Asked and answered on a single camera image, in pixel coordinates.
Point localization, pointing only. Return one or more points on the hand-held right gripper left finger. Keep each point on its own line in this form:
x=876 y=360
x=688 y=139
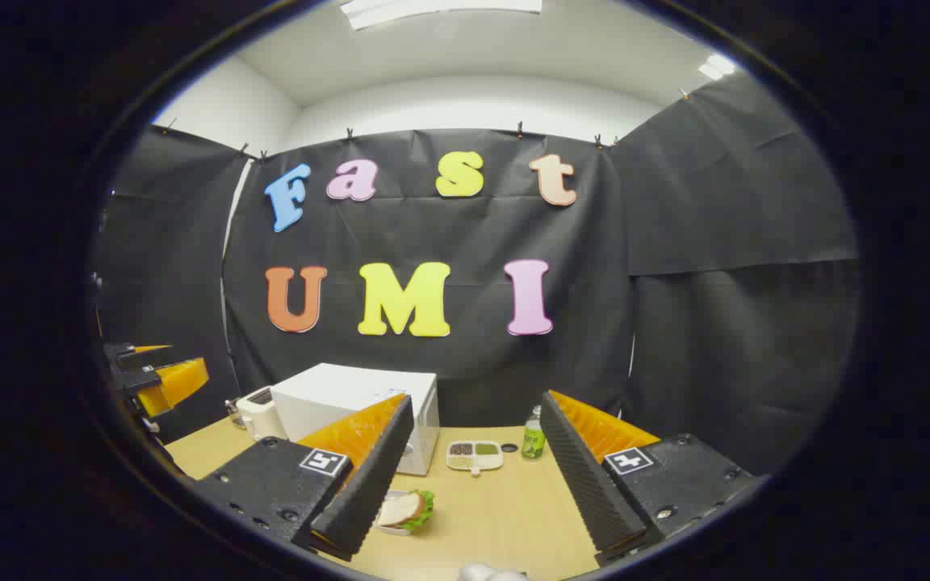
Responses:
x=368 y=492

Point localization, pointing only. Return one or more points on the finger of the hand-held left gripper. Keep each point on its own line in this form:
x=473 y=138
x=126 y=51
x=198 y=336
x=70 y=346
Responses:
x=182 y=381
x=146 y=349

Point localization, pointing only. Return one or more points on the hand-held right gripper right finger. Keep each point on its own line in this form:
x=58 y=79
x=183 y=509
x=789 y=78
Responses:
x=586 y=492

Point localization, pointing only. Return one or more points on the small white rectangular tray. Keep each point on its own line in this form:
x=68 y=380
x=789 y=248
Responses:
x=388 y=529

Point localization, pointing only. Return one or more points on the white microwave oven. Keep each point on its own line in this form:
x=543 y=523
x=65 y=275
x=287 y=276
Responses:
x=336 y=395

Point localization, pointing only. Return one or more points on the green label drink bottle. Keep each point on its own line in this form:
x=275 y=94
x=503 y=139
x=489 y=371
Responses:
x=534 y=440

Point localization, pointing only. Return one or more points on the white toaster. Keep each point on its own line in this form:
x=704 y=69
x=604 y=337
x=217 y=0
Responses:
x=259 y=415

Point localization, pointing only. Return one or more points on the white divided dish of beans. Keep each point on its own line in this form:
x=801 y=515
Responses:
x=475 y=466

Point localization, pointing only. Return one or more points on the black backdrop cloth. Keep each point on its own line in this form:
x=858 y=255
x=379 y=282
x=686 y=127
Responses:
x=675 y=339

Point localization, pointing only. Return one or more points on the small ceiling light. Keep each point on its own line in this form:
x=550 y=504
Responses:
x=717 y=66

